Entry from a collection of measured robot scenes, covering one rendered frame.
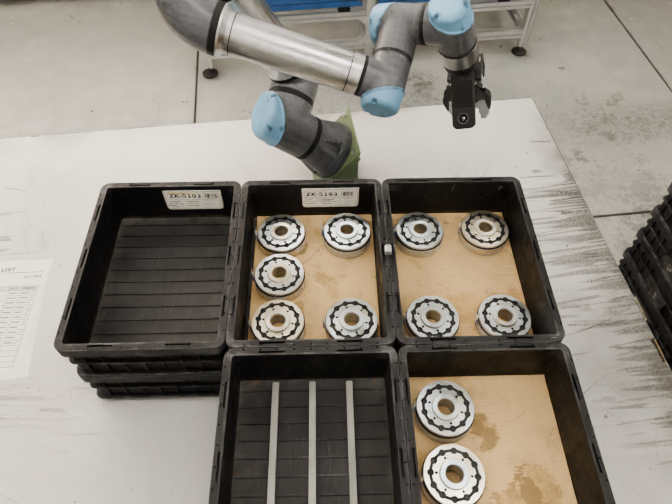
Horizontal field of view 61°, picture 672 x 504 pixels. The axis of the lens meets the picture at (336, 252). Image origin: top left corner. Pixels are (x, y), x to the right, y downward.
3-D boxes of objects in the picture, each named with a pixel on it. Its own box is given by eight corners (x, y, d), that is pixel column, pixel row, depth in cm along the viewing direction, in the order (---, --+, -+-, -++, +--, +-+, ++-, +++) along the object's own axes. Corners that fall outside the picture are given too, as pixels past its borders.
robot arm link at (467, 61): (475, 57, 107) (432, 61, 110) (478, 72, 111) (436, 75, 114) (478, 24, 109) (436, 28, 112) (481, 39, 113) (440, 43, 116)
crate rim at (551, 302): (380, 185, 124) (381, 178, 122) (516, 183, 125) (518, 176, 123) (395, 350, 100) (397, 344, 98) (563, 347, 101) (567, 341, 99)
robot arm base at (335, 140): (312, 147, 158) (283, 132, 152) (348, 113, 149) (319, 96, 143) (317, 188, 149) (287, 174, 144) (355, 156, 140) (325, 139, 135)
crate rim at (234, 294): (243, 188, 124) (242, 180, 122) (380, 185, 124) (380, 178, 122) (226, 354, 100) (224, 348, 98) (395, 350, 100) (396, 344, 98)
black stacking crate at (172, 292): (120, 219, 131) (103, 185, 122) (248, 217, 131) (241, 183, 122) (77, 379, 107) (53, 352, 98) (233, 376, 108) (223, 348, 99)
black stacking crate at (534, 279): (378, 214, 132) (381, 180, 123) (504, 212, 132) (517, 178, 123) (392, 372, 108) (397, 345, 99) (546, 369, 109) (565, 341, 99)
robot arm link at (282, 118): (284, 160, 147) (240, 138, 139) (297, 113, 149) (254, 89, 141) (310, 155, 138) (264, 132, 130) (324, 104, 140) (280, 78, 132)
